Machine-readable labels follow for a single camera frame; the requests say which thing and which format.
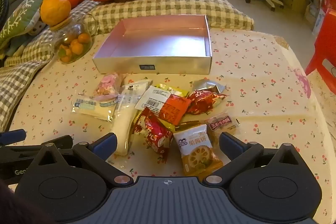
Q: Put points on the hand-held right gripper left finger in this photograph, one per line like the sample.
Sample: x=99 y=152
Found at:
x=106 y=146

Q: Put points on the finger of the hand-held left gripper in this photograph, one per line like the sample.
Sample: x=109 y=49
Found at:
x=13 y=134
x=23 y=152

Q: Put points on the silver foil snack packet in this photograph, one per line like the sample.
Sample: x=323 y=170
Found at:
x=207 y=86

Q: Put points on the golden orange snack packet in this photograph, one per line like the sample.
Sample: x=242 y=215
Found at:
x=189 y=124

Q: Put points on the lotus root cookie packet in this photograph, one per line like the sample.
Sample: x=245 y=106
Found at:
x=194 y=153

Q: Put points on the orange plush fruit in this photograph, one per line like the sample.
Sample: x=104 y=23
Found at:
x=55 y=8

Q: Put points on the orange-red white label packet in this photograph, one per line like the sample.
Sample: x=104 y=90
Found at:
x=173 y=108

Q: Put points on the long white roll packet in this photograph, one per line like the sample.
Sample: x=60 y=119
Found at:
x=123 y=129

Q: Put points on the pile of small oranges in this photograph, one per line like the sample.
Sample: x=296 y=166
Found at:
x=76 y=45

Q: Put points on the red foil snack packet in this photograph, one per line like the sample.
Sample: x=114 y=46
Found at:
x=204 y=102
x=155 y=134

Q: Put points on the brown nougat packet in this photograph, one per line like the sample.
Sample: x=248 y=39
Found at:
x=220 y=123

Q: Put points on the pink snack packet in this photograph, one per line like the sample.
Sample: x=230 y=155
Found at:
x=107 y=86

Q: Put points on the glass jar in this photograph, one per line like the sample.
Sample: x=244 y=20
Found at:
x=78 y=27

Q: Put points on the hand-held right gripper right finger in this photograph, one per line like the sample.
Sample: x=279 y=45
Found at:
x=231 y=144

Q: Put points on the dark maroon cloth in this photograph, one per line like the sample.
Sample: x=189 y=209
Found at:
x=18 y=205

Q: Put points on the green leaf print cushion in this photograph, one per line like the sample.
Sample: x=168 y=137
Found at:
x=18 y=16

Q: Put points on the red plastic stool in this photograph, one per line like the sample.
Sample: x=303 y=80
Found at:
x=324 y=45

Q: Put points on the pink cardboard box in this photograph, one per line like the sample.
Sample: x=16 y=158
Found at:
x=157 y=43

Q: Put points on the white paper bag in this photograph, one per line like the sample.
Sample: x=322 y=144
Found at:
x=319 y=19

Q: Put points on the yellow square snack packet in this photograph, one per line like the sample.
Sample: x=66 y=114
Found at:
x=92 y=108

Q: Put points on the cherry print tablecloth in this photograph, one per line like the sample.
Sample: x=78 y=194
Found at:
x=262 y=82

